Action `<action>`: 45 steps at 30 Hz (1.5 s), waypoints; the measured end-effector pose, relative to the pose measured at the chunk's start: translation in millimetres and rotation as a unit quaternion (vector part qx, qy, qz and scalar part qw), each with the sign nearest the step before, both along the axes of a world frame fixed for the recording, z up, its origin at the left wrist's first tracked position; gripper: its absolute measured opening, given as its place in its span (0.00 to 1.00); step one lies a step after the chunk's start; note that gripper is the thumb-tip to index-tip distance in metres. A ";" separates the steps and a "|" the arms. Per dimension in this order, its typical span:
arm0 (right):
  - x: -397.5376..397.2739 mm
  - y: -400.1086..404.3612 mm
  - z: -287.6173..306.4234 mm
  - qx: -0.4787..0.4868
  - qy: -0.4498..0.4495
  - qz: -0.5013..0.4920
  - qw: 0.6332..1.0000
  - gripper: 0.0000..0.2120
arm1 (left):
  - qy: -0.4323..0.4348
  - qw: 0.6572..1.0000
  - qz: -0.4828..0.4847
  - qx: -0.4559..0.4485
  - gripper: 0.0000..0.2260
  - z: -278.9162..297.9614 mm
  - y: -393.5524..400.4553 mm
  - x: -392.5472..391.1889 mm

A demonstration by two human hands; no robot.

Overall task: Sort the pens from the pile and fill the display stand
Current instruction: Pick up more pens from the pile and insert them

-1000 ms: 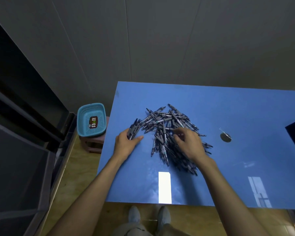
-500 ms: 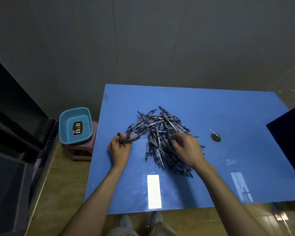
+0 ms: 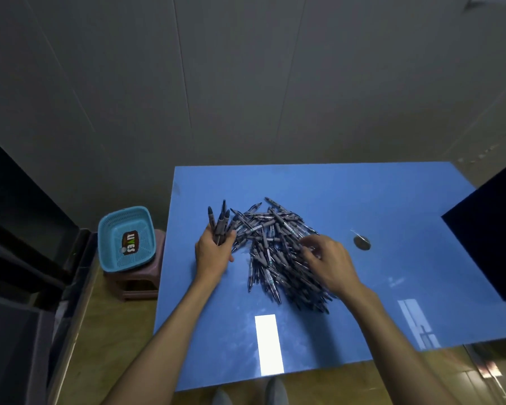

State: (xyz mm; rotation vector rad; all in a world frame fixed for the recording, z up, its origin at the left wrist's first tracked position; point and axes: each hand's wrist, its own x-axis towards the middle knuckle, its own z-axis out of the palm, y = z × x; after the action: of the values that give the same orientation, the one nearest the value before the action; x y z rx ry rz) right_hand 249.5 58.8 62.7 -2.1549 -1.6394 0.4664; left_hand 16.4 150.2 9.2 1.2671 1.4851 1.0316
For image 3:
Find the person's right hand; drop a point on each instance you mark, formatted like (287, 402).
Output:
(333, 267)

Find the person's left hand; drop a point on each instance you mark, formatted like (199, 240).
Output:
(213, 259)

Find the pile of grey pens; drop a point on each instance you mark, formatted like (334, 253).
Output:
(278, 257)

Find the black tiered pen display stand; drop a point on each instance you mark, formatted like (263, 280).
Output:
(489, 227)

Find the person's right forearm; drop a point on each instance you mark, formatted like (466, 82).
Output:
(400, 354)

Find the person's left forearm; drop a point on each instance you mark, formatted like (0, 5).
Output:
(152, 350)

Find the person's right grey shoe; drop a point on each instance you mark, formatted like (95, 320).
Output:
(276, 392)

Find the person's grey shoe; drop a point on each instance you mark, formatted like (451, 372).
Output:
(276, 392)
(221, 397)

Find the person's left grey shoe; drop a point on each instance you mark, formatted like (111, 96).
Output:
(221, 397)

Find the small round metal disc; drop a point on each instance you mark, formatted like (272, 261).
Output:
(362, 242)

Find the brown plastic stool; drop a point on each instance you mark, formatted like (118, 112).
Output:
(139, 286)

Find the blue plastic basket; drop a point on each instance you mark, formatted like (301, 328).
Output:
(118, 244)

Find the blue table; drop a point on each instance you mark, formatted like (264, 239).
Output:
(405, 198)

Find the black shelf unit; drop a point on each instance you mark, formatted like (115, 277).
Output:
(17, 291)

